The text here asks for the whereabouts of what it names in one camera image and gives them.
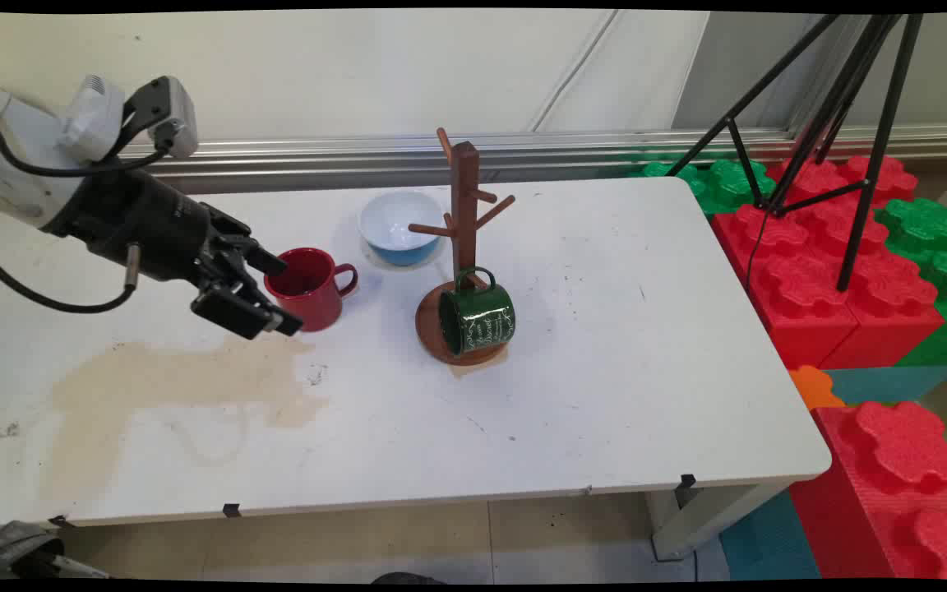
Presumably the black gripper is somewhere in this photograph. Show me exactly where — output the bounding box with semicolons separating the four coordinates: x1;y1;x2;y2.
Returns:
44;169;304;340

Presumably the green enamel mug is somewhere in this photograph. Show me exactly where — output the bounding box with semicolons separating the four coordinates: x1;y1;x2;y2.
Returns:
438;266;517;358

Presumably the red mug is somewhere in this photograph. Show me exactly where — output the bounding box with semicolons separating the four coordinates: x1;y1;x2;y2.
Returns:
264;247;359;333

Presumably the white and blue bowl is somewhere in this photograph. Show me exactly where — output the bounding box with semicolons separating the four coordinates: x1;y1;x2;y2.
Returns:
358;191;446;267

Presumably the wooden mug tree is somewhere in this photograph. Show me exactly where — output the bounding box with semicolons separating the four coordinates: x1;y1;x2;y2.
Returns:
408;127;517;368

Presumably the grey bag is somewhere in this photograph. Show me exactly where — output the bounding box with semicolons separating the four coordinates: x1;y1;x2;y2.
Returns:
0;516;113;581

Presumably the green foam block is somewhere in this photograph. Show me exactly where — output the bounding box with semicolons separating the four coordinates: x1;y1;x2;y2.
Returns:
875;197;947;368
628;159;777;216

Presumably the white table leg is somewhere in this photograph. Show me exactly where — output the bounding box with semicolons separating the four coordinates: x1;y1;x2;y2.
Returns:
651;483;788;562

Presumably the large red foam block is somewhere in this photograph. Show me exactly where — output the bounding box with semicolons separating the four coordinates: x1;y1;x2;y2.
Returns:
710;155;947;371

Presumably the orange foam piece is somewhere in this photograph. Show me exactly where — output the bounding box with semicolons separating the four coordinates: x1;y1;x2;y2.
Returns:
788;365;846;411

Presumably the teal foam mat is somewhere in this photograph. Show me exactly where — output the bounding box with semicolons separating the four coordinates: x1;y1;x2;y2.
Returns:
718;491;821;581
820;364;947;405

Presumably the black tripod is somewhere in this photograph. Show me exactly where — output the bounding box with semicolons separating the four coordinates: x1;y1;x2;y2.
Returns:
664;12;926;293

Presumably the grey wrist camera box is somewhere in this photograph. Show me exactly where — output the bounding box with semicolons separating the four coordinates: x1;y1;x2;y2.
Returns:
122;76;200;160

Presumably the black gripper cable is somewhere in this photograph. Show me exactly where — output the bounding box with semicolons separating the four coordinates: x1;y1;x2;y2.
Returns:
0;237;142;315

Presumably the black camera cable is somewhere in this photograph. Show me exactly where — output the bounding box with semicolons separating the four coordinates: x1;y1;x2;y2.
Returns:
0;72;174;178

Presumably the aluminium wall rail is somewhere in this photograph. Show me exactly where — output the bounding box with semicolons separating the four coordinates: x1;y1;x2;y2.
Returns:
122;123;947;195

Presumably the thin black tripod cable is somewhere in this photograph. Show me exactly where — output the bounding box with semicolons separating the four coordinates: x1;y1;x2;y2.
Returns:
743;204;772;290

